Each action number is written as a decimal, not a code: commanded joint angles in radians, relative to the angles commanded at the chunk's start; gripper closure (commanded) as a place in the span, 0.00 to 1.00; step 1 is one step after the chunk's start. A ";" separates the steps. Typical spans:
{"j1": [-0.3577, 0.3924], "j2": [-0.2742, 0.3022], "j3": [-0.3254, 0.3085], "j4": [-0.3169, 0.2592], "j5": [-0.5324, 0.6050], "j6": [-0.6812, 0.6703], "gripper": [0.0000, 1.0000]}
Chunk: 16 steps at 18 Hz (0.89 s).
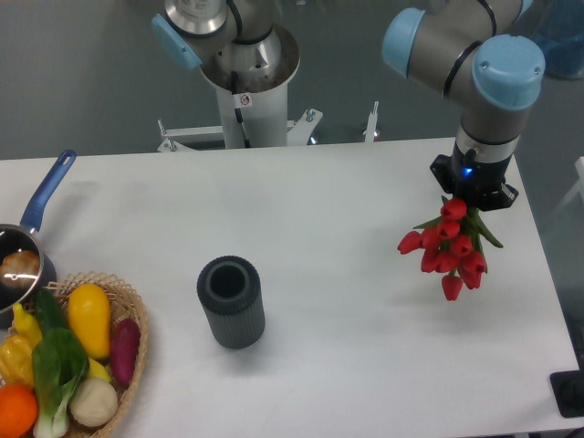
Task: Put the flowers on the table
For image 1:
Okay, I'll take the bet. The dark grey ribbed vase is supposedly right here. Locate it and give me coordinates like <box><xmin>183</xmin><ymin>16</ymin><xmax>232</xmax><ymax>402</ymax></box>
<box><xmin>196</xmin><ymin>255</ymin><xmax>266</xmax><ymax>349</ymax></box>

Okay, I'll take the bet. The blue object top right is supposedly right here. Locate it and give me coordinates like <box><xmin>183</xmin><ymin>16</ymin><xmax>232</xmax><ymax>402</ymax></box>
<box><xmin>534</xmin><ymin>1</ymin><xmax>583</xmax><ymax>79</ymax></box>

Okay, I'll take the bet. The yellow squash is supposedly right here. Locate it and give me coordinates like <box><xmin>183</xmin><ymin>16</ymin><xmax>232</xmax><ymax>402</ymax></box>
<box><xmin>68</xmin><ymin>284</ymin><xmax>111</xmax><ymax>361</ymax></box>

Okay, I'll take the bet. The beige round bun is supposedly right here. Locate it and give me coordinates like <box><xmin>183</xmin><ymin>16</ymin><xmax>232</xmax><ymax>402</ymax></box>
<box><xmin>69</xmin><ymin>378</ymin><xmax>119</xmax><ymax>428</ymax></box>

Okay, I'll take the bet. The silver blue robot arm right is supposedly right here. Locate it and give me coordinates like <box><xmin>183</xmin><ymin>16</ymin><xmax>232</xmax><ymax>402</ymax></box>
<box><xmin>381</xmin><ymin>1</ymin><xmax>546</xmax><ymax>212</ymax></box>

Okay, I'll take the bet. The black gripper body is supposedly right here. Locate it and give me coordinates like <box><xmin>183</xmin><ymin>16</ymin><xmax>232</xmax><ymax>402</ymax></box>
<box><xmin>430</xmin><ymin>136</ymin><xmax>518</xmax><ymax>211</ymax></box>

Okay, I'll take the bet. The green bok choy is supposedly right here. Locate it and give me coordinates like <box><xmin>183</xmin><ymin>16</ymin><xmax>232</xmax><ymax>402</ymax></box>
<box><xmin>32</xmin><ymin>328</ymin><xmax>89</xmax><ymax>437</ymax></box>

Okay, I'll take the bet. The blue handled saucepan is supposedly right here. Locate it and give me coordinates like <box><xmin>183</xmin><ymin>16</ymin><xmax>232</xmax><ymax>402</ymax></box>
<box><xmin>1</xmin><ymin>150</ymin><xmax>77</xmax><ymax>329</ymax></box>

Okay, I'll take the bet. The brown bread in pan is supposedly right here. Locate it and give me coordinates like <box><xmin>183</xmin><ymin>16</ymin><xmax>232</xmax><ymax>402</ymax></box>
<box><xmin>1</xmin><ymin>250</ymin><xmax>40</xmax><ymax>289</ymax></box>

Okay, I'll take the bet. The orange fruit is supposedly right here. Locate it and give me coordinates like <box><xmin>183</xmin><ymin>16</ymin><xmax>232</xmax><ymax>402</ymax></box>
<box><xmin>1</xmin><ymin>384</ymin><xmax>38</xmax><ymax>437</ymax></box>

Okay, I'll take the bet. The black device at edge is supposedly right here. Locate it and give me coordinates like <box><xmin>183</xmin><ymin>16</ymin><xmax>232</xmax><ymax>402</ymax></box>
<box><xmin>549</xmin><ymin>370</ymin><xmax>583</xmax><ymax>418</ymax></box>

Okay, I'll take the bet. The yellow bell pepper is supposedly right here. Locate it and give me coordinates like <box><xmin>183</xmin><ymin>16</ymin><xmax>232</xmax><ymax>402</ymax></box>
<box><xmin>1</xmin><ymin>335</ymin><xmax>35</xmax><ymax>389</ymax></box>

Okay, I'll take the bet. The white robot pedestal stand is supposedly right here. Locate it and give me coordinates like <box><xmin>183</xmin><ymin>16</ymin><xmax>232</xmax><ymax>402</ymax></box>
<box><xmin>157</xmin><ymin>84</ymin><xmax>381</xmax><ymax>153</ymax></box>

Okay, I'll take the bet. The woven wicker basket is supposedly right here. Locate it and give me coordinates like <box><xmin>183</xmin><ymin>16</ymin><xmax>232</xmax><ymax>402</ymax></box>
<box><xmin>0</xmin><ymin>270</ymin><xmax>151</xmax><ymax>438</ymax></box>

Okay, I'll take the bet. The red tulip bouquet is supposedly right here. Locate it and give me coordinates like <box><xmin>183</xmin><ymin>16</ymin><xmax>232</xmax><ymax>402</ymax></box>
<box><xmin>397</xmin><ymin>196</ymin><xmax>503</xmax><ymax>301</ymax></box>

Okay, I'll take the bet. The purple eggplant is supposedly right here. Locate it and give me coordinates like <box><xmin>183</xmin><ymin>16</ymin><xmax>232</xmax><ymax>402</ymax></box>
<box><xmin>109</xmin><ymin>318</ymin><xmax>141</xmax><ymax>386</ymax></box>

